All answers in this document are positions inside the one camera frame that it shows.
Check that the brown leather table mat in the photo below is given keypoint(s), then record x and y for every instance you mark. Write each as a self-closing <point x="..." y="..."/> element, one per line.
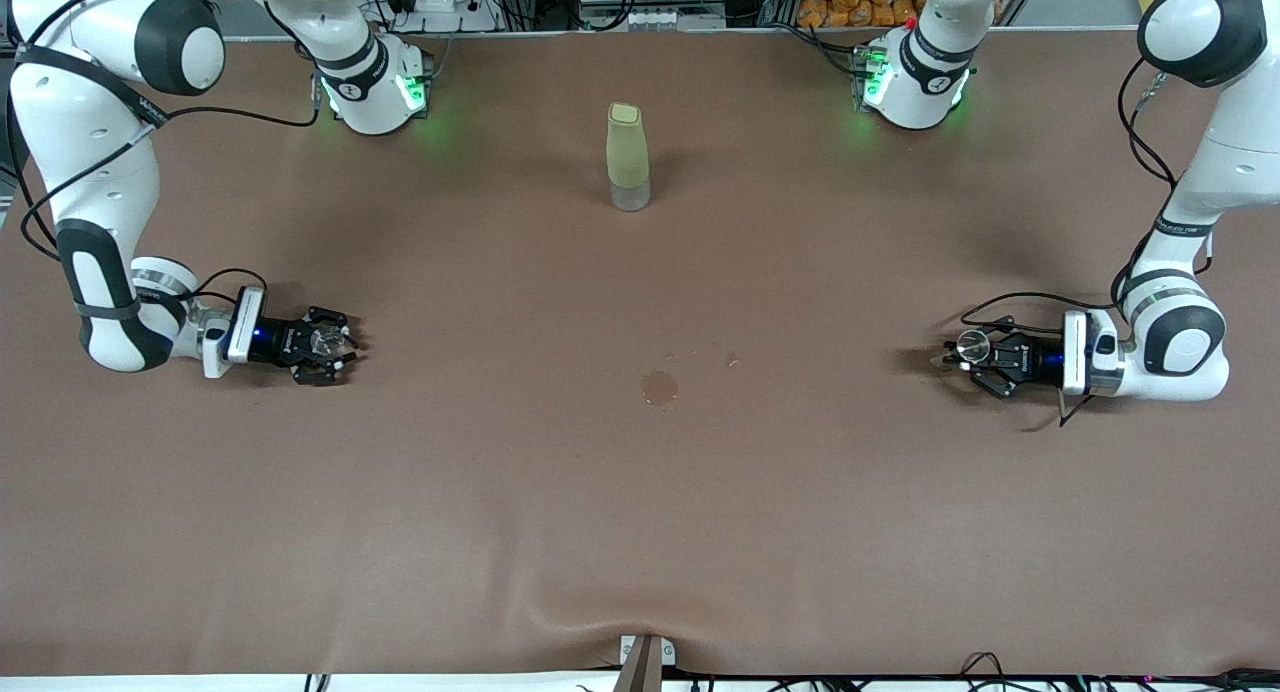
<point x="500" y="522"/>

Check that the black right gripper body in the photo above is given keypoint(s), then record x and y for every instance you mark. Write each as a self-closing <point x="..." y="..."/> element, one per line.
<point x="278" y="342"/>

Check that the orange snack bag pile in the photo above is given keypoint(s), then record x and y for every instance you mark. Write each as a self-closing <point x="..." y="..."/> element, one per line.
<point x="850" y="2"/>

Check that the tall green frosted bottle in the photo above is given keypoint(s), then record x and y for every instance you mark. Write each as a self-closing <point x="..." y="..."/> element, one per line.
<point x="628" y="152"/>

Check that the clear glass measuring cup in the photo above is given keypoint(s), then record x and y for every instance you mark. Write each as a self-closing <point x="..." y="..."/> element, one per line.
<point x="326" y="342"/>

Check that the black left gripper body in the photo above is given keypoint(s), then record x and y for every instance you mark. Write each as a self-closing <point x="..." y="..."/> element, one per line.
<point x="1036" y="357"/>

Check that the steel double cone jigger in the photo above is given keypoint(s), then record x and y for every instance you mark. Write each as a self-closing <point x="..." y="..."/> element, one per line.
<point x="973" y="346"/>

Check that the brown liquid puddle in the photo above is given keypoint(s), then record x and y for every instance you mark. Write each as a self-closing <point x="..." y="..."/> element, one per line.
<point x="660" y="387"/>

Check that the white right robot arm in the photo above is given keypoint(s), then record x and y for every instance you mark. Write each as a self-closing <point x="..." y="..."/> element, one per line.
<point x="100" y="172"/>

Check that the white terminal strip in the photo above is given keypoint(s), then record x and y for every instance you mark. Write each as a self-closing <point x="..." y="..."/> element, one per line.
<point x="660" y="19"/>

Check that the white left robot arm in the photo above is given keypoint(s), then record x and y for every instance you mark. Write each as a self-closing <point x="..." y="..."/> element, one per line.
<point x="1200" y="342"/>

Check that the metal mount bracket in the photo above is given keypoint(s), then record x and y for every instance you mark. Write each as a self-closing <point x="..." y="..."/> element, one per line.
<point x="645" y="662"/>

